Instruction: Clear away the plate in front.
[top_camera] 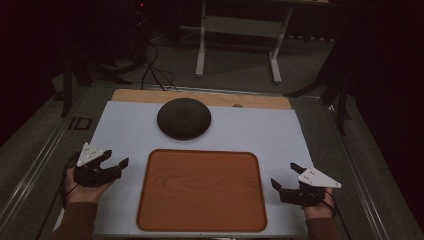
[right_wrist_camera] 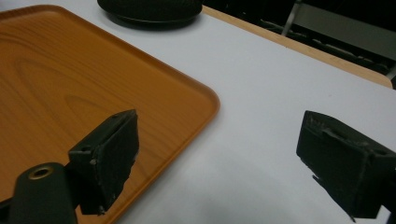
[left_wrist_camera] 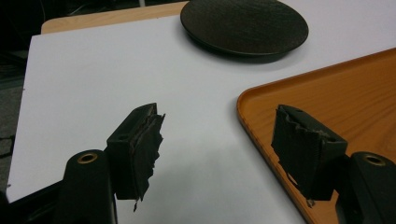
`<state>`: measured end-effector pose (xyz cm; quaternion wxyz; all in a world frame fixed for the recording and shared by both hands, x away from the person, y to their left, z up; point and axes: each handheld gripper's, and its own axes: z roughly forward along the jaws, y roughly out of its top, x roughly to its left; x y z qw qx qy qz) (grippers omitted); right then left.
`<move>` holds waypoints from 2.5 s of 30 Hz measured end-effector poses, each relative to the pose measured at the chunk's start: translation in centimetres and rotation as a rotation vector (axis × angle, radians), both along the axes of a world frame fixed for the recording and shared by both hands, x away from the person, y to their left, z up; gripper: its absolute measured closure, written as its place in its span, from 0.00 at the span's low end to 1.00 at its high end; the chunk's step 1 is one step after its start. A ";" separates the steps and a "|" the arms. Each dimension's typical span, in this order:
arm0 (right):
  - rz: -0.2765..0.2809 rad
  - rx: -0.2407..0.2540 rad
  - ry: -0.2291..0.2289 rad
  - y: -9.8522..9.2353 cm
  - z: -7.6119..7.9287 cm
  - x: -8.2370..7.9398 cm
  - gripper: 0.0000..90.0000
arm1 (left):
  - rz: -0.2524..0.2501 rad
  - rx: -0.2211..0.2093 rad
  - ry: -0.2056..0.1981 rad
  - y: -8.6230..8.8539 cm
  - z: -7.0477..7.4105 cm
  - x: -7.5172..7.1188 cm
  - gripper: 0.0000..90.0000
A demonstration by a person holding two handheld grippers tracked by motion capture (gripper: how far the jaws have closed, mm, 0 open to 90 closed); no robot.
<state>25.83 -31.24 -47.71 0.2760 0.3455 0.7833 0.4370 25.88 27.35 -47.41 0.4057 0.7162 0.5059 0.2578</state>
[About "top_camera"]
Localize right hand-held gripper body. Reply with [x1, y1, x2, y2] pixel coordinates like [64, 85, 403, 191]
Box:
[279, 167, 342, 207]

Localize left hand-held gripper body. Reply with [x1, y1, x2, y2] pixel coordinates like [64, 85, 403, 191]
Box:
[73, 142, 121, 188]

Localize person's left hand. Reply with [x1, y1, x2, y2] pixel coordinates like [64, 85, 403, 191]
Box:
[65, 166, 113, 205]

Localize person's right hand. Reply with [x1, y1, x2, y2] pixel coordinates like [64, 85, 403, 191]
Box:
[301, 191, 336, 220]

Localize black floor socket plate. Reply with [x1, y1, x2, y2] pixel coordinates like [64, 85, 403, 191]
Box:
[67, 116, 93, 131]

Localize white table mat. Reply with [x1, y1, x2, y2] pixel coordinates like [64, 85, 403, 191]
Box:
[53, 100, 315, 239]

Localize brown wooden tray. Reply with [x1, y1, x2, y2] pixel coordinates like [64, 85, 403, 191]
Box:
[136, 148, 268, 234]

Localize black metal stand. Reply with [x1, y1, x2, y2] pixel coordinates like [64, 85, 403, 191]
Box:
[59, 49, 134, 119]
[283, 33, 353, 136]

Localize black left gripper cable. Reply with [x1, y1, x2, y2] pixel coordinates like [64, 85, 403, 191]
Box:
[34, 151, 82, 240]

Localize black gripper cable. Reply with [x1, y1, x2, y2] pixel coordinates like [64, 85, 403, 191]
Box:
[34, 151, 82, 240]
[324, 188, 353, 240]

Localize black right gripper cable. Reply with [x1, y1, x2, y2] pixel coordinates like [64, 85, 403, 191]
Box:
[324, 188, 353, 240]

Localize black floor cables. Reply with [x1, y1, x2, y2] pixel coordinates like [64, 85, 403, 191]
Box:
[140, 42, 179, 92]

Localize white metal desk frame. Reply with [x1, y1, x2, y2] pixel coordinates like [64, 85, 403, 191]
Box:
[194, 0, 295, 85]

